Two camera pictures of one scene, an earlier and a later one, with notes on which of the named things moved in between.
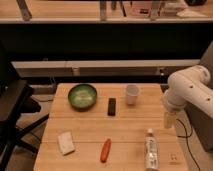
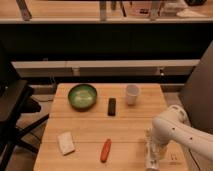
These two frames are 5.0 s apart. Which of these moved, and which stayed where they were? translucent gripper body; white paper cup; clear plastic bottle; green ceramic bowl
Moved: translucent gripper body
Stayed: white paper cup; green ceramic bowl; clear plastic bottle
